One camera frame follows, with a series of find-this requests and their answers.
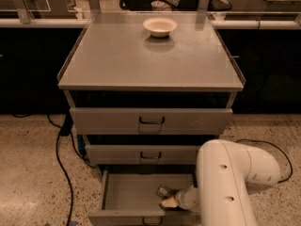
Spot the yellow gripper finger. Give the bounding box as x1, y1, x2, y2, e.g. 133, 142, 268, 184
160, 197, 178, 209

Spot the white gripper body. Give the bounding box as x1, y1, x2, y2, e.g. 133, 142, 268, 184
175, 187, 198, 210

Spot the clear plastic water bottle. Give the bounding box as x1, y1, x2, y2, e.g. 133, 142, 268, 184
156, 185, 175, 199

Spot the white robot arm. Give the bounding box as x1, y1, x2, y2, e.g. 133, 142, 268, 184
160, 139, 280, 226

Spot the grey bottom drawer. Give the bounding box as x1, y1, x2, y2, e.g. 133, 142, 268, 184
88, 166, 200, 226

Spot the grey drawer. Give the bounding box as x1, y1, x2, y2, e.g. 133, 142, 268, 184
86, 145, 200, 165
70, 107, 232, 136
88, 166, 200, 226

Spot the grey middle drawer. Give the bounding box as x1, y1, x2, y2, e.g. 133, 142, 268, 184
86, 145, 200, 165

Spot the grey drawer cabinet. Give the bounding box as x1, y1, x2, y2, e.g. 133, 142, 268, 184
55, 10, 246, 226

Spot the grey top drawer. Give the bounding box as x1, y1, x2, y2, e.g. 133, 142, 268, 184
70, 107, 232, 136

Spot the white paper bowl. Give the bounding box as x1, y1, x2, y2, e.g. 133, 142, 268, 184
143, 17, 177, 38

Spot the drink cup with straw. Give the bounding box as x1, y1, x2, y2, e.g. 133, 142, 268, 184
151, 0, 165, 11

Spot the black cable right floor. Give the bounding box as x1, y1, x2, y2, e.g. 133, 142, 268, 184
235, 137, 293, 185

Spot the black cable floor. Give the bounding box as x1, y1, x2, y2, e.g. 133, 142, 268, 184
235, 137, 293, 185
46, 114, 96, 226

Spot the black cable left floor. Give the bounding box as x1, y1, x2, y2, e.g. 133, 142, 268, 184
46, 114, 96, 226

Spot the white horizontal rail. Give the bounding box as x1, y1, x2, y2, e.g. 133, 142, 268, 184
0, 19, 301, 30

